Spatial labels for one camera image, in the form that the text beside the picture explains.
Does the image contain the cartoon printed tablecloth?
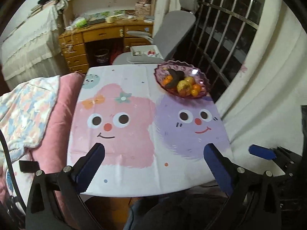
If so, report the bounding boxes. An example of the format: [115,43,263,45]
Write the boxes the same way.
[67,64,233,197]

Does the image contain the large wrinkled orange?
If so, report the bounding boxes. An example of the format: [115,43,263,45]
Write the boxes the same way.
[192,84,201,92]

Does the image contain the pastel patterned blanket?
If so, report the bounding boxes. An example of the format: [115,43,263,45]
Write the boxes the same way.
[1,76,60,161]

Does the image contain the mandarin with stem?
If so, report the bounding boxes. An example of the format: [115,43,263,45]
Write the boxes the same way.
[178,89,188,98]

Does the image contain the small yellow orange back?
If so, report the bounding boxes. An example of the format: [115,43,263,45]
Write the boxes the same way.
[191,89,199,97]

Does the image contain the lace covered piano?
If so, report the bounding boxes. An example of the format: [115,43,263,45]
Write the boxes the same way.
[1,5,69,90]

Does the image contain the grey office chair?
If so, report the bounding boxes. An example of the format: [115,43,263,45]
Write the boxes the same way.
[113,0,199,65]

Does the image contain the wooden desk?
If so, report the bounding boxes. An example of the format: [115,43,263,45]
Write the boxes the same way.
[59,19,153,74]

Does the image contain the metal window bars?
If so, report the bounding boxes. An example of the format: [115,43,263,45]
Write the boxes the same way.
[187,0,265,101]

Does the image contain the white tray on chair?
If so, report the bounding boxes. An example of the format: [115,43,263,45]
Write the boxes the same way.
[130,45,163,59]

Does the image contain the yellow pear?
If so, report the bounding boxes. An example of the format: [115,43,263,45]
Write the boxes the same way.
[177,80,192,94]

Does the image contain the pink glass fruit bowl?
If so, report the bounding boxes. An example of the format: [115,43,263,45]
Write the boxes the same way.
[154,61,210,99]

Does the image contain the white floral curtain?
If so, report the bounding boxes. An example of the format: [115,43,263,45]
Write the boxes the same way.
[217,0,306,176]

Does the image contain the red apple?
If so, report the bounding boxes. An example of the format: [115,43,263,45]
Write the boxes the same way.
[184,76,195,86]

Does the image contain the black waste bin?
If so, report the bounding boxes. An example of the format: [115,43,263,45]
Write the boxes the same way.
[94,49,109,64]

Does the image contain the blackened banana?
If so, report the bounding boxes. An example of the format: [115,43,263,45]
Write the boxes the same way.
[165,69,185,89]

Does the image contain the black cable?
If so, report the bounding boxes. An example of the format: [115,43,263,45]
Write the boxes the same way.
[0,129,27,211]

